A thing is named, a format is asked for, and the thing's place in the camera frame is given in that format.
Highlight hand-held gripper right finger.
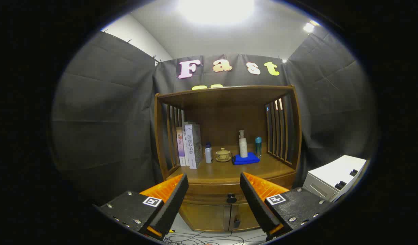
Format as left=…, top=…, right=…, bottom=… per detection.
left=240, top=172, right=332, bottom=243

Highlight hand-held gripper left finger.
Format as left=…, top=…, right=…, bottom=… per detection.
left=93, top=173, right=189, bottom=241

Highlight brown wooden drawer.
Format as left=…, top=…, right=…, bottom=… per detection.
left=182, top=174, right=297, bottom=205

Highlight wooden cabinet door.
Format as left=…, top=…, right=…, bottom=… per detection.
left=229, top=203, right=260, bottom=230
left=179, top=203, right=231, bottom=232

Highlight wooden countertop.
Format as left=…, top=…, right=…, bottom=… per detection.
left=166, top=145, right=295, bottom=186

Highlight brown wooden cabinet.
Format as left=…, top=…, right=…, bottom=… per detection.
left=154, top=85, right=302, bottom=232

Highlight blue folded cloth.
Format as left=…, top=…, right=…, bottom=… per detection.
left=232, top=152, right=260, bottom=165

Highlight purple book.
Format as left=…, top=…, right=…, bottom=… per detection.
left=177, top=127, right=186, bottom=166

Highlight white pump bottle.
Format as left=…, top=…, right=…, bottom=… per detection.
left=239, top=130, right=248, bottom=158

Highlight yellow lidded teacup with saucer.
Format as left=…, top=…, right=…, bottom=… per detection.
left=215, top=147, right=232, bottom=163

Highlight white patterned book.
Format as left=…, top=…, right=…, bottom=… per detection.
left=185, top=124, right=203, bottom=169

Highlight grey book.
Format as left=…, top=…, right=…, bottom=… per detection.
left=182, top=122, right=196, bottom=166

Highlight white appliance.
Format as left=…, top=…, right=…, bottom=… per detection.
left=303, top=155, right=367, bottom=202

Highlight large ceiling light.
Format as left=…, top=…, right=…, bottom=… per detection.
left=177, top=0, right=255, bottom=24

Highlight black floor cables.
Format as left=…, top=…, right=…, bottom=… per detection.
left=165, top=231, right=267, bottom=245

